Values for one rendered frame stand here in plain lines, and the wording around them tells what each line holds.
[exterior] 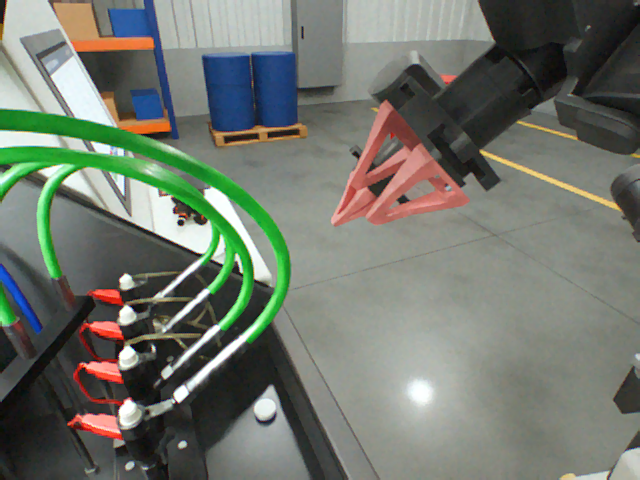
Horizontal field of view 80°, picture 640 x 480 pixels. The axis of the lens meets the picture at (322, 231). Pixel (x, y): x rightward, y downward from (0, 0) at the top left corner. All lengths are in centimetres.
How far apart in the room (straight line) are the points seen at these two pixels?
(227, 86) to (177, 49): 187
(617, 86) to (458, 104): 9
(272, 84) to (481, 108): 489
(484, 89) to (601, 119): 8
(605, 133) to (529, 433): 171
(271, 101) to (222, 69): 70
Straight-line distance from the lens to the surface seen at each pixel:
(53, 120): 31
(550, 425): 199
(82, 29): 556
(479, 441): 183
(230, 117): 510
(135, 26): 554
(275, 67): 513
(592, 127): 30
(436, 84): 48
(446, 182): 30
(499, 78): 31
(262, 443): 76
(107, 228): 69
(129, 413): 47
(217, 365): 44
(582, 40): 28
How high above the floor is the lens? 148
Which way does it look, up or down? 30 degrees down
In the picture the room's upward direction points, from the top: straight up
